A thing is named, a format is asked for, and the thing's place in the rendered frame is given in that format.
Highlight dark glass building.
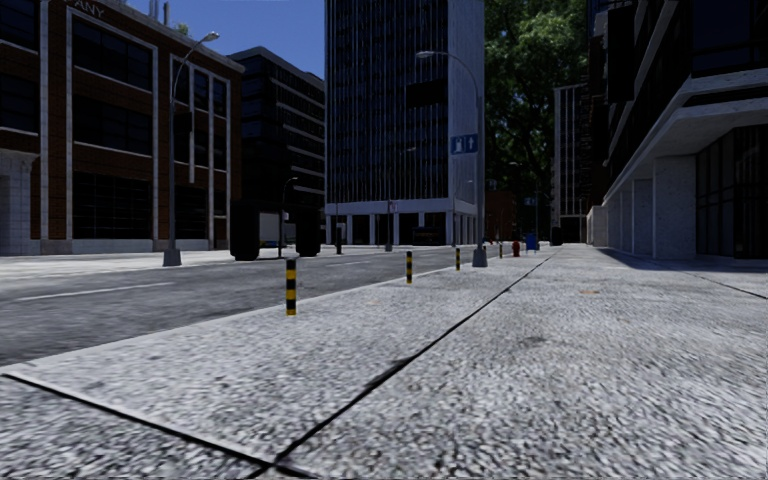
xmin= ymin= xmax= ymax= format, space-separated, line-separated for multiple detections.
xmin=227 ymin=46 xmax=327 ymax=245

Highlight grey street lamp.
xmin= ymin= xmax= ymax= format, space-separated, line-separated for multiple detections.
xmin=161 ymin=31 xmax=221 ymax=268
xmin=277 ymin=176 xmax=299 ymax=260
xmin=415 ymin=50 xmax=489 ymax=269

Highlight trees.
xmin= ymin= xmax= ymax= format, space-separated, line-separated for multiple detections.
xmin=483 ymin=0 xmax=589 ymax=242

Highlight sign on a post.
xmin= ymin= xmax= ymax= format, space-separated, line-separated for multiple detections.
xmin=384 ymin=200 xmax=400 ymax=253

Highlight glass tower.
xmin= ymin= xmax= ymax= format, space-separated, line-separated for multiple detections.
xmin=324 ymin=0 xmax=486 ymax=247

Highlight red brick building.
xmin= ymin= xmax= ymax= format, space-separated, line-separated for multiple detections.
xmin=0 ymin=0 xmax=245 ymax=257

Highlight pale concrete building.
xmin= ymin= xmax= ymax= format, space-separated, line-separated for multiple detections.
xmin=586 ymin=0 xmax=768 ymax=262

